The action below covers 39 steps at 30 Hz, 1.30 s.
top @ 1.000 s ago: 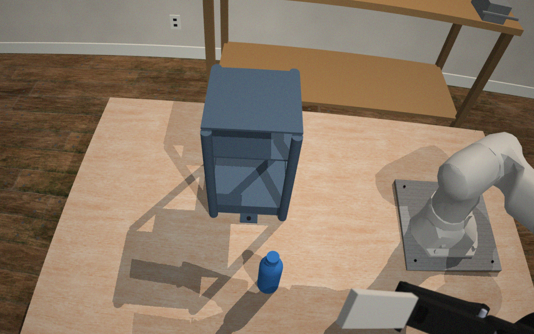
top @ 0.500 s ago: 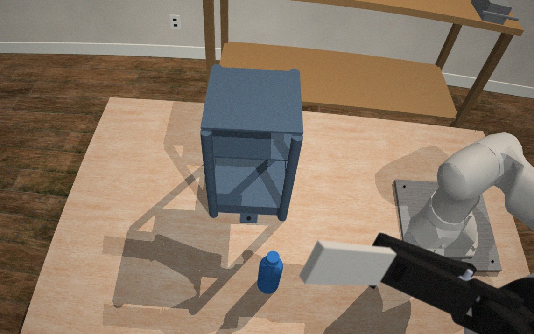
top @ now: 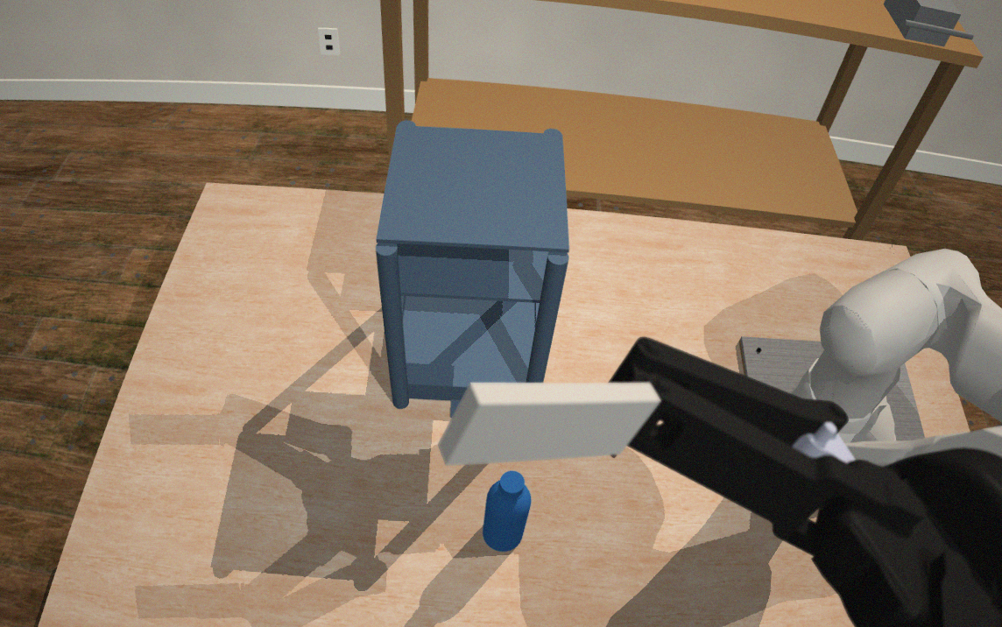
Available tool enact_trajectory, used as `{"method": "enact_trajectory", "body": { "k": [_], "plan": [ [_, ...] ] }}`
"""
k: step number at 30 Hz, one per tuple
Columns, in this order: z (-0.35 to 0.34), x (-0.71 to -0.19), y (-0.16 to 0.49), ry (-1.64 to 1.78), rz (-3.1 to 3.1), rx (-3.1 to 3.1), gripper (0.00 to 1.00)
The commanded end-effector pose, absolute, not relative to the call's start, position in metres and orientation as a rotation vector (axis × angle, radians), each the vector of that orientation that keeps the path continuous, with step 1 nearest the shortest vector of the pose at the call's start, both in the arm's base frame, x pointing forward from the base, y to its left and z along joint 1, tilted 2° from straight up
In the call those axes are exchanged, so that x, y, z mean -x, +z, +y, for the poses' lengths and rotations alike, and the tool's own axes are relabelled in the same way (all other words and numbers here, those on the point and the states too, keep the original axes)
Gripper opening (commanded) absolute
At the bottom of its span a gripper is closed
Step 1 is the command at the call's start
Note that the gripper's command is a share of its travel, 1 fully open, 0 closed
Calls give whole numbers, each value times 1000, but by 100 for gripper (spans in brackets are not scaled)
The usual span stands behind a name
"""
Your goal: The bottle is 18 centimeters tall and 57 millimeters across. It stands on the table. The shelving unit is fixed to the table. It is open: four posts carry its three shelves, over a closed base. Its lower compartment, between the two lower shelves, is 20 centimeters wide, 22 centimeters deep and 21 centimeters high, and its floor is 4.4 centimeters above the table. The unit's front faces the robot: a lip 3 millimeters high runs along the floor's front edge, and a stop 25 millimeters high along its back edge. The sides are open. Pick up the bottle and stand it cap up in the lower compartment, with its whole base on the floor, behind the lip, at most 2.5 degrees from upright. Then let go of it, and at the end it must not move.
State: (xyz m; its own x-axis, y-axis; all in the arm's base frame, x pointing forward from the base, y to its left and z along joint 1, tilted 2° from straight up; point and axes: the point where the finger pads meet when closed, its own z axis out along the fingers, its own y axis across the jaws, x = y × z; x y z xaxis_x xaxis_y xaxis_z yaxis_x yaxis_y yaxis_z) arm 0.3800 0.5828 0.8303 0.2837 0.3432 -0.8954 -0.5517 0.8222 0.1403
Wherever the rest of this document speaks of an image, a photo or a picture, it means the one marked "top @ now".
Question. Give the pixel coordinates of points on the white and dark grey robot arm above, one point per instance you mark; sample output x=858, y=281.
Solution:
x=930, y=300

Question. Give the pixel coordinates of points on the blue-grey shelving unit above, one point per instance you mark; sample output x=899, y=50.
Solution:
x=481, y=291

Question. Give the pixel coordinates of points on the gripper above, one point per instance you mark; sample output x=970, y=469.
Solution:
x=892, y=563

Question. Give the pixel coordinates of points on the blue bottle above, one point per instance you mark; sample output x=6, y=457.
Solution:
x=505, y=518

